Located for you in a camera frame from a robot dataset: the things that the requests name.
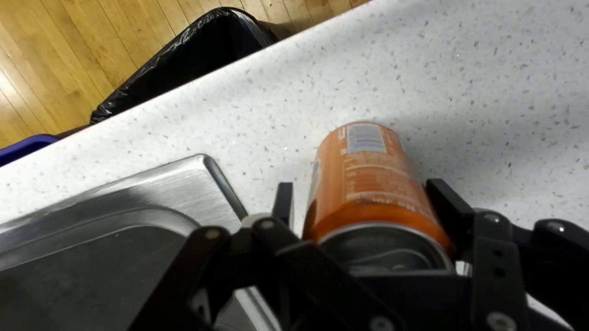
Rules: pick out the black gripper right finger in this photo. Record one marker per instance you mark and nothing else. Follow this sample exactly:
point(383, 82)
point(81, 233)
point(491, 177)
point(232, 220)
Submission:
point(526, 277)

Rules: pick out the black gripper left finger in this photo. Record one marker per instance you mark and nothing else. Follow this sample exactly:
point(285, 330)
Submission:
point(245, 277)

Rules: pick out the orange soda can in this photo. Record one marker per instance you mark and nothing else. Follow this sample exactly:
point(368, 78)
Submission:
point(368, 185)

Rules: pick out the stainless steel sink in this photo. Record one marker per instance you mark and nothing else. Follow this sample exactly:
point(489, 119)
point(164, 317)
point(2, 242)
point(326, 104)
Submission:
point(121, 222)

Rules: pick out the black trash bin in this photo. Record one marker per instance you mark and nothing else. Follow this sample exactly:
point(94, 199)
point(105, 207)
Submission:
point(195, 56)

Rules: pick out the blue bin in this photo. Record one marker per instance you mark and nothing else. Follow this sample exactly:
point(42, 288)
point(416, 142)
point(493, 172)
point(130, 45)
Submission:
point(24, 150)

